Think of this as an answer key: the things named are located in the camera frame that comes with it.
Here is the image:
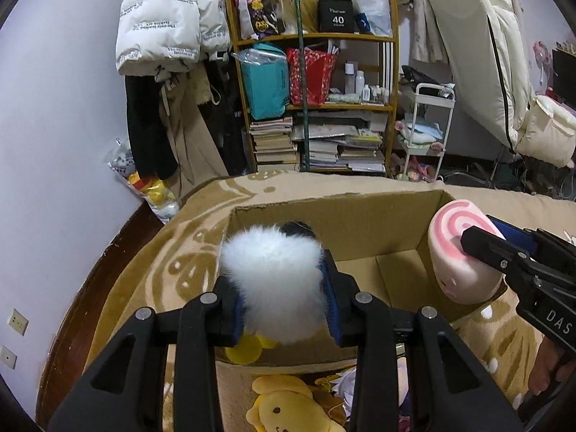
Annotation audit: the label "beige printed blanket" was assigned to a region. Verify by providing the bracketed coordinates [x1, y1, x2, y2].
[85, 168, 576, 432]

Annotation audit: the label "plastic bag of toys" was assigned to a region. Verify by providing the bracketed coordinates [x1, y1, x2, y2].
[105, 139, 181, 223]

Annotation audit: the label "heap of small toys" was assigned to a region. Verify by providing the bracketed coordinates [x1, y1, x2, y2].
[391, 153, 439, 183]

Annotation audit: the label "person's right hand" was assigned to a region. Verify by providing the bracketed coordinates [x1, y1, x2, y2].
[528, 335, 565, 399]

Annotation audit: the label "black coat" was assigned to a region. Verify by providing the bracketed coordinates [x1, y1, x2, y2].
[125, 72, 178, 181]

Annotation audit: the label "white trolley cart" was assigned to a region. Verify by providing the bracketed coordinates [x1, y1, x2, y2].
[396, 82, 456, 183]

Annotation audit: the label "teal bag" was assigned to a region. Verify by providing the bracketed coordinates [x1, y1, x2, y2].
[240, 42, 291, 121]

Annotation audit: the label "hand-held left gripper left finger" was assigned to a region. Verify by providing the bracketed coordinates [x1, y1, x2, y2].
[47, 274, 246, 432]

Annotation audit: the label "metal chair frame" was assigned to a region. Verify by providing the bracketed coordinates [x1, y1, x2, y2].
[488, 144, 576, 199]

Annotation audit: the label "green pole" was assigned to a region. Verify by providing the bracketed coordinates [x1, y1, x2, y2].
[288, 0, 313, 172]

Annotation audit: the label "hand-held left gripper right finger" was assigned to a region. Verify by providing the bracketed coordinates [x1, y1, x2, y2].
[319, 249, 525, 432]

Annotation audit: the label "brown plush toy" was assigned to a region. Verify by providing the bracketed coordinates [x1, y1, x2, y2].
[312, 375, 356, 428]

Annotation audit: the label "folded towels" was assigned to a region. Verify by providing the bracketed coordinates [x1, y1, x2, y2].
[396, 119, 444, 149]

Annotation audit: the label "clear plastic bag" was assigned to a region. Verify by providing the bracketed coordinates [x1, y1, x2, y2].
[231, 47, 289, 70]

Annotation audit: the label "red gift bag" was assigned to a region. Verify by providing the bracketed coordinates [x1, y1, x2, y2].
[287, 46, 338, 106]

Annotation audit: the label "stack of old books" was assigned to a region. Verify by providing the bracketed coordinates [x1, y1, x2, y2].
[249, 117, 300, 166]

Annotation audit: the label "blond wig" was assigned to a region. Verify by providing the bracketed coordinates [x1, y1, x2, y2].
[270, 0, 322, 34]

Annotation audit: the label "white plastic bag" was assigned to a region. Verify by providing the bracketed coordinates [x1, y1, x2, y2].
[346, 0, 392, 37]

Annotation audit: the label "dark hanging garment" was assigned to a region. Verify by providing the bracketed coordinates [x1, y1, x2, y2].
[207, 51, 250, 176]

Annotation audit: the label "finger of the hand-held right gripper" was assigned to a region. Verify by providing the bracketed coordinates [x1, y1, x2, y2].
[460, 226, 536, 280]
[487, 215, 547, 257]

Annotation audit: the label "pink swirl roll plush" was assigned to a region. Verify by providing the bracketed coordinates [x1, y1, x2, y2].
[427, 199, 507, 304]

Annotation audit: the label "cardboard box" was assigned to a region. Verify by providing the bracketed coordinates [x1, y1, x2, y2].
[224, 190, 509, 375]

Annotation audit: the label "black bag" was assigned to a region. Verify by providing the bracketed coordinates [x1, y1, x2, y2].
[400, 65, 455, 97]

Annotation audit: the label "beige garment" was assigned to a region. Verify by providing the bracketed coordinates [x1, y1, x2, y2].
[157, 60, 230, 199]

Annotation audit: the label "group of cosmetic bottles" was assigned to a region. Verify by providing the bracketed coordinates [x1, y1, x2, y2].
[328, 62, 392, 105]

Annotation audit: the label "white puffer jacket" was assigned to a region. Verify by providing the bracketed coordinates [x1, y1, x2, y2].
[116, 0, 232, 75]

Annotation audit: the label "black box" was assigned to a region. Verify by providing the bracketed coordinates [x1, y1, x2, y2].
[317, 0, 359, 33]

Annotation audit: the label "white curtain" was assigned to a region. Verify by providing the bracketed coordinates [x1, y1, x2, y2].
[207, 0, 473, 61]

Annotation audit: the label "white fluffy plush toy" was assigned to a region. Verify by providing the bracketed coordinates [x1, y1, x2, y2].
[219, 220, 325, 365]

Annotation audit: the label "cream mattress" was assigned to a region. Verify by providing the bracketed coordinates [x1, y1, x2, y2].
[424, 0, 576, 154]

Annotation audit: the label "yellow bear plush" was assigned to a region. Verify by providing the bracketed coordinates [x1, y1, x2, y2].
[245, 374, 347, 432]

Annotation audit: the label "cream cushion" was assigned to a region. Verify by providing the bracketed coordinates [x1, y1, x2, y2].
[515, 94, 576, 167]

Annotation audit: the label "printed tote bag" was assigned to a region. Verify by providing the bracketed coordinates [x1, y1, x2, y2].
[229, 0, 286, 41]

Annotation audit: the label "wooden shelf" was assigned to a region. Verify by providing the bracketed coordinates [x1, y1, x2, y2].
[225, 0, 400, 178]

